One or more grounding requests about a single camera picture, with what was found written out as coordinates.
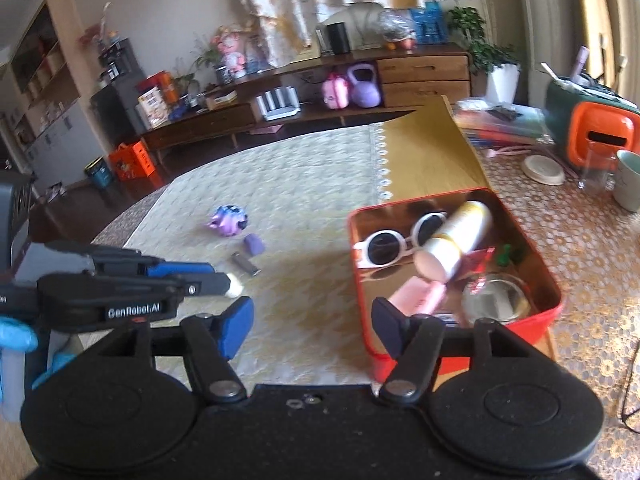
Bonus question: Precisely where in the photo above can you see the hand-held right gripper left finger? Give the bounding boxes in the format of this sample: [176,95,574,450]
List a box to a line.
[92,296,255,405]

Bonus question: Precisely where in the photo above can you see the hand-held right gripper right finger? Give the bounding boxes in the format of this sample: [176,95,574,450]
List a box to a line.
[372,297,543,405]

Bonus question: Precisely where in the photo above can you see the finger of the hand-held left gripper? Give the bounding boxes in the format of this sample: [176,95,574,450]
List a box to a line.
[47,241,217,279]
[150,271,233,300]

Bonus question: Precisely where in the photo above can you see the pink rectangular box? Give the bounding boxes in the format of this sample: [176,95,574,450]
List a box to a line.
[387,278,437,317]

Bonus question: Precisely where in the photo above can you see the pink tube yellow flower cap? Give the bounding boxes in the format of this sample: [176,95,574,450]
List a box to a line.
[426,282,449,312]

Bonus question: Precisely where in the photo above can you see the white sunglasses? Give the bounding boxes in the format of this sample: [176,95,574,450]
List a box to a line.
[354,211,448,268]

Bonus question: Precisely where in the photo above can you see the red foil packet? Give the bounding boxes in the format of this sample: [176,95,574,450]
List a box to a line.
[462,247,498,273]

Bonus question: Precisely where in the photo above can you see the green plastic toy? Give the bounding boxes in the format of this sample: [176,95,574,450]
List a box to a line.
[495,244,523,266]

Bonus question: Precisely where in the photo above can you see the red tin box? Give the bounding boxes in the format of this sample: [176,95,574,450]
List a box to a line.
[347,187,563,383]

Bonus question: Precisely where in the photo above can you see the person's left hand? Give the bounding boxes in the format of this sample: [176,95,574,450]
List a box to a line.
[0,316,76,391]

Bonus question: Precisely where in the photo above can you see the grey metal lighter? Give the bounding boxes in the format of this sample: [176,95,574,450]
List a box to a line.
[231,251,262,277]

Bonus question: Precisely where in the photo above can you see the purple shell toy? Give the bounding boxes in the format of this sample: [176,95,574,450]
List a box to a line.
[209,204,249,237]

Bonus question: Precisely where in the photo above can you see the cream cylindrical bottle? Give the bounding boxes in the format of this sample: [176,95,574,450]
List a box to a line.
[412,201,494,281]

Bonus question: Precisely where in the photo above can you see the orange floor crate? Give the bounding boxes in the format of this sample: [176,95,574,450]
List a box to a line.
[109,141,153,181]

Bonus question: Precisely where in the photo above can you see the blue bucket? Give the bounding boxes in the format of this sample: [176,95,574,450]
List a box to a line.
[84,157,113,190]

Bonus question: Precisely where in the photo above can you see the beige quilted tablecloth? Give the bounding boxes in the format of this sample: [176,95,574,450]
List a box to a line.
[92,122,501,480]

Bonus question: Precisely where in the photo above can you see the orange printed box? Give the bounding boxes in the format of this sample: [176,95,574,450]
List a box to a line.
[137,71,178,128]

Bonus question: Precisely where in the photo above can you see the small cardboard box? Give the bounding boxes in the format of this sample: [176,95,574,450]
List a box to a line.
[205,91,238,111]

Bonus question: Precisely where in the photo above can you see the black water dispenser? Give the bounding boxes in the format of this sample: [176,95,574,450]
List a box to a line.
[90,37,147,146]

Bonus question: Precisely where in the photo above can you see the yellow table runner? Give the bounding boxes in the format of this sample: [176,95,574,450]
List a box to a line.
[370,95,557,361]

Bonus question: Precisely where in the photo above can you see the white slatted rack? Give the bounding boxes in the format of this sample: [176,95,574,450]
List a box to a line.
[256,87,302,122]

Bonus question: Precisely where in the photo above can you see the small potted plant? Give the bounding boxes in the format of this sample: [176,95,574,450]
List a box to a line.
[190,35,233,86]

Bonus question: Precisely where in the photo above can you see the pink doll figure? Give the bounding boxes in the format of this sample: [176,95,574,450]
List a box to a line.
[212,27,248,81]

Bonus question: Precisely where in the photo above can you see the white round lid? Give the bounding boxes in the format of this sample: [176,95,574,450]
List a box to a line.
[522,154,566,186]

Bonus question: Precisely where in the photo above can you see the wooden shelving unit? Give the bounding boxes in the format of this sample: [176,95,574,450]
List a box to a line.
[0,0,82,196]

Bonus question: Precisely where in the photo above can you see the pink backpack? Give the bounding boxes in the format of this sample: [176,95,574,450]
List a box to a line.
[322,72,351,110]

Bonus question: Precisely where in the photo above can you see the purple kettlebell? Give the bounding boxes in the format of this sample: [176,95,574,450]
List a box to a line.
[347,62,383,108]

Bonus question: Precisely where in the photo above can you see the black rimmed eyeglasses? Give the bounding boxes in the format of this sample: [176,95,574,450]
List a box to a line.
[620,330,640,433]

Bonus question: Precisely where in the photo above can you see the wooden sideboard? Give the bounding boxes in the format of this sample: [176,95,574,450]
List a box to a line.
[140,42,473,161]

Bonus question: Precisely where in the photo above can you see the clear drinking glass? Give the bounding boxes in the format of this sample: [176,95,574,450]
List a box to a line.
[579,140,618,193]

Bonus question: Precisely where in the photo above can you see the black cylindrical speaker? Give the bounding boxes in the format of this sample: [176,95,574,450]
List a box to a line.
[326,22,352,56]

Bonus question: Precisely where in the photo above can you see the pale mug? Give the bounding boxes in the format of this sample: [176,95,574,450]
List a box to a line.
[612,149,640,213]

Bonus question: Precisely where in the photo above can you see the green orange desk organizer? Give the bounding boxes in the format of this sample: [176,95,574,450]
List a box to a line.
[544,75,640,171]

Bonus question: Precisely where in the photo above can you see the potted green tree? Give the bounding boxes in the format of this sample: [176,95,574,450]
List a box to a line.
[420,0,523,106]

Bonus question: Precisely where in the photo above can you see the clear bag of fruit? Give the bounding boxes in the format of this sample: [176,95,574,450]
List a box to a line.
[377,10,418,51]

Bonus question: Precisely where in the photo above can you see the floral yellow curtain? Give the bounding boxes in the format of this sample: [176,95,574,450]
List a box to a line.
[237,0,423,68]

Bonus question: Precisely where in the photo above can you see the blue package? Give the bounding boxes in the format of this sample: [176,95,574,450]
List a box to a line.
[410,2,448,46]

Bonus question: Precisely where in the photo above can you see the white standing air conditioner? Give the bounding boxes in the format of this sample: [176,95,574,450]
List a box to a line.
[515,0,581,106]

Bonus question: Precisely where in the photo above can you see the gold curtain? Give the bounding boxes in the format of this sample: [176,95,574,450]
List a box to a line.
[572,0,640,96]

